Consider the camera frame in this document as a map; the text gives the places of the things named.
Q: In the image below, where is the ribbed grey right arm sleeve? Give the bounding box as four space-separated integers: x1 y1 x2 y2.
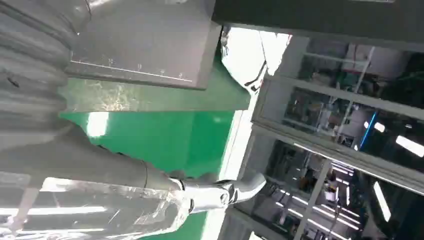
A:
0 0 92 154

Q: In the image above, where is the dark overhead beam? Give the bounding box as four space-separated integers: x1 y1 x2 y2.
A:
211 0 424 54

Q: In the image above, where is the grey framed glass partition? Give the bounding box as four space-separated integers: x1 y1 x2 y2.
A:
218 33 424 240

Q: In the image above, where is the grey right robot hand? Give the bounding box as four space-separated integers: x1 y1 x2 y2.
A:
0 123 267 215

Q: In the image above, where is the white plastic sheet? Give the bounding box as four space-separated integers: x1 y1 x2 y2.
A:
220 26 293 94

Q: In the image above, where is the grey table with scale marks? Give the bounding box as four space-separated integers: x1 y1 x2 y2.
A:
58 0 252 114

